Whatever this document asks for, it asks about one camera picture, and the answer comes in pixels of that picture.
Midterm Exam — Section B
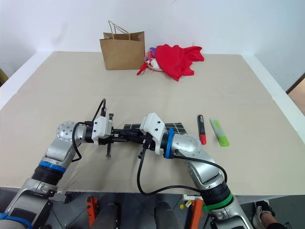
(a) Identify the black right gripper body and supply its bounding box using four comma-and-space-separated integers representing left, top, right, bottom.
138, 132, 154, 160

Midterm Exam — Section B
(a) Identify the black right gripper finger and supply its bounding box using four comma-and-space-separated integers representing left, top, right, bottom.
123, 136, 146, 145
118, 129, 145, 140

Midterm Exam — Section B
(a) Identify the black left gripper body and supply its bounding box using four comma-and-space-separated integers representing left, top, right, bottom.
98, 113, 116, 158

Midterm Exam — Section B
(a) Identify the black grid pouch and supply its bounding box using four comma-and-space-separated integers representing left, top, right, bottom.
123, 122, 188, 136

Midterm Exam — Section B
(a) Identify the red marker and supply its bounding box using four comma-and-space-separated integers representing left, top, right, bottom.
197, 114, 208, 145

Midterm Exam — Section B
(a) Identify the green highlighter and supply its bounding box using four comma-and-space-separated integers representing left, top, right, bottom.
209, 118, 230, 147

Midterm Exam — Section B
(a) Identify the orange clamp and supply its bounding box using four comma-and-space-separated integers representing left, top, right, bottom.
190, 198, 204, 229
86, 195, 100, 228

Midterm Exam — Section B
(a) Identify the small yellow object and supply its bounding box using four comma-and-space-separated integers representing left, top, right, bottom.
179, 200, 192, 211

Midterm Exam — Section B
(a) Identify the dark rounded shape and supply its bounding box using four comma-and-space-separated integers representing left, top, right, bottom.
154, 201, 183, 229
91, 202, 122, 229

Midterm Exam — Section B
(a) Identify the beige table cover sheet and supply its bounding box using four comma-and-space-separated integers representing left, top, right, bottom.
0, 92, 296, 196
17, 51, 285, 98

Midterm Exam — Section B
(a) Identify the brown paper bag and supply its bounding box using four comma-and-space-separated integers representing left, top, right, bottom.
99, 20, 146, 71

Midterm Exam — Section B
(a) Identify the pink basket with colourful items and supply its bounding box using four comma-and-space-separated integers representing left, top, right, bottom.
143, 46, 165, 72

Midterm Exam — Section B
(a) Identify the red cloth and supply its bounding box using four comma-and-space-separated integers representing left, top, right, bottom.
136, 44, 205, 82

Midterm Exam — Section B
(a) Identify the olive yellow object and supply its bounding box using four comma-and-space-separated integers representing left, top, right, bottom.
0, 68, 9, 87

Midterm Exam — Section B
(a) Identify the person's white black shoe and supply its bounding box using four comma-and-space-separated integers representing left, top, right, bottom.
252, 200, 276, 229

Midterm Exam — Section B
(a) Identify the brown wooden door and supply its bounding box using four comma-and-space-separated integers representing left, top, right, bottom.
285, 73, 305, 115

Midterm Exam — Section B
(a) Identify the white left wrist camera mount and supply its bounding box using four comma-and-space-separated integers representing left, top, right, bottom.
91, 115, 114, 146

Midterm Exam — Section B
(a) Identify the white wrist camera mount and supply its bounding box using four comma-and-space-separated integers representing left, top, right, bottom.
139, 113, 167, 155
91, 115, 114, 146

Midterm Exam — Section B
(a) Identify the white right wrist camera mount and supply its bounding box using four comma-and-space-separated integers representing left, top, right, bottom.
139, 113, 167, 155

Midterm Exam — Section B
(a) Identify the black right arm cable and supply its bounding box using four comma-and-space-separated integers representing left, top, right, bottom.
136, 152, 227, 197

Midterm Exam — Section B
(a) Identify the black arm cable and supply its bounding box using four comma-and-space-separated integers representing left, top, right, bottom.
136, 152, 227, 197
71, 98, 107, 163

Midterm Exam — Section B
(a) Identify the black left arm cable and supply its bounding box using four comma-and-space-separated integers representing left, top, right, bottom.
71, 98, 107, 163

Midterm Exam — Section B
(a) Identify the grey metal bracket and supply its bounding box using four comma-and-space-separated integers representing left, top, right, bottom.
49, 190, 68, 204

